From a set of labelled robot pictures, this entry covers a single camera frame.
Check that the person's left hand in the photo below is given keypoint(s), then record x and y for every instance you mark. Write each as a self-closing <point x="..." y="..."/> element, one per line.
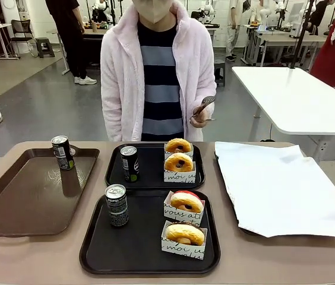
<point x="206" y="117"/>

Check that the metal serving tongs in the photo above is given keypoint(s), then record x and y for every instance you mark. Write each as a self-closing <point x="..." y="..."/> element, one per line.
<point x="207" y="101"/>

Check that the orange glazed donut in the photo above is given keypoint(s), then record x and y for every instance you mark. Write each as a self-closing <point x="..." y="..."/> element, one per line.
<point x="172" y="145"/>

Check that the black Pepsi can green base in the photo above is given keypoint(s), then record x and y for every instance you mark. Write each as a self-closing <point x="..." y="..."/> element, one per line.
<point x="130" y="166"/>

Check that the red frosted donut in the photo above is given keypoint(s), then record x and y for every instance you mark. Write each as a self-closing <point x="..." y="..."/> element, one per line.
<point x="175" y="213"/>

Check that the black patterned Pepsi can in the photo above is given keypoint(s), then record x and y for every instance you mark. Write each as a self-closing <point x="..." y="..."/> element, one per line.
<point x="117" y="207"/>

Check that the person's left forearm pink sleeve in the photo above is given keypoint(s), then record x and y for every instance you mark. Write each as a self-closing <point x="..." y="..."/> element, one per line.
<point x="208" y="86"/>

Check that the person's right forearm pink sleeve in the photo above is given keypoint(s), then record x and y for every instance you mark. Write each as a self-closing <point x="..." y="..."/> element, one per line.
<point x="112" y="118"/>

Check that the grey stool behind person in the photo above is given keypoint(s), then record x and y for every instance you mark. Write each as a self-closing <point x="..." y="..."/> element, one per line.
<point x="220" y="71"/>

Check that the small black plastic tray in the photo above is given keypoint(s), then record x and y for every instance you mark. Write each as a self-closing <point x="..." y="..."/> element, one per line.
<point x="152" y="169"/>

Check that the person in pink fleece jacket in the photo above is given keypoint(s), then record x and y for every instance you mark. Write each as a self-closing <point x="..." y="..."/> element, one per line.
<point x="123" y="74"/>

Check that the white folding table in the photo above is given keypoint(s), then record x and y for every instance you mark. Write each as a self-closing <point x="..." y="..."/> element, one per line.
<point x="298" y="98"/>

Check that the person in beige trousers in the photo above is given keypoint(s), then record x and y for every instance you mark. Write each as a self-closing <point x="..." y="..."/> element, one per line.
<point x="234" y="26"/>

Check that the white paper sheet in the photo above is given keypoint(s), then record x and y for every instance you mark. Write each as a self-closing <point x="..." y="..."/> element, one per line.
<point x="283" y="187"/>

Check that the beige workbench table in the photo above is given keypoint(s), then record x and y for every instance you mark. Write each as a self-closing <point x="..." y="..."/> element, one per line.
<point x="286" y="40"/>

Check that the beige face mask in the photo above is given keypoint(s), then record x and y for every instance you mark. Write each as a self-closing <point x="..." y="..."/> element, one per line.
<point x="152" y="10"/>

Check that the wooden desk with items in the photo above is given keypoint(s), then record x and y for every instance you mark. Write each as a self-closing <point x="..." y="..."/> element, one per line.
<point x="96" y="32"/>

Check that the person in red dress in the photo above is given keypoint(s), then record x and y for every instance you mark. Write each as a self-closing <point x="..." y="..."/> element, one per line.
<point x="333" y="47"/>

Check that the black Pepsi can barcode side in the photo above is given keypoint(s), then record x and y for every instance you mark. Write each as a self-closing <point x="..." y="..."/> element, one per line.
<point x="63" y="154"/>

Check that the large black plastic tray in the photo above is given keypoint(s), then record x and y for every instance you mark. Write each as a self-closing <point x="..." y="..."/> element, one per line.
<point x="140" y="249"/>

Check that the person in black clothes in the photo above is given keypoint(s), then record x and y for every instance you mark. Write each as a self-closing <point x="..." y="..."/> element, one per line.
<point x="72" y="35"/>

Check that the grey step stool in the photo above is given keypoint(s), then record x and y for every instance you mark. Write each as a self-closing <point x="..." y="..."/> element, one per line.
<point x="45" y="46"/>

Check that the brown plastic tray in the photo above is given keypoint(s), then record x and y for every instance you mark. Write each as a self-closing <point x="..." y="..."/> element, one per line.
<point x="28" y="193"/>

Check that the black office chair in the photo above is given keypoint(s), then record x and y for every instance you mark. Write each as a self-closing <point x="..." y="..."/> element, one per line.
<point x="22" y="32"/>

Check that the black camera stand pole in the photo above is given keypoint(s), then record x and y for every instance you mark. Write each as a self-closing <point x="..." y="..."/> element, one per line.
<point x="302" y="32"/>

